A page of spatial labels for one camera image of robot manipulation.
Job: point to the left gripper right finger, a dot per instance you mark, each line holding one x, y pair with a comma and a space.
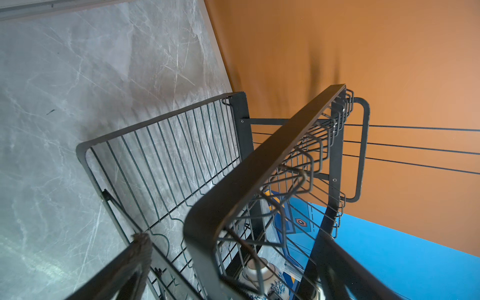
342, 277

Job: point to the blue floral white bowl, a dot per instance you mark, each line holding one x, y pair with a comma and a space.
268, 282

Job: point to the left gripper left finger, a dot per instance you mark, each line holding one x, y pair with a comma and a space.
124, 278

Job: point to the black wire dish rack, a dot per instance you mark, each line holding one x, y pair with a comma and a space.
214, 188

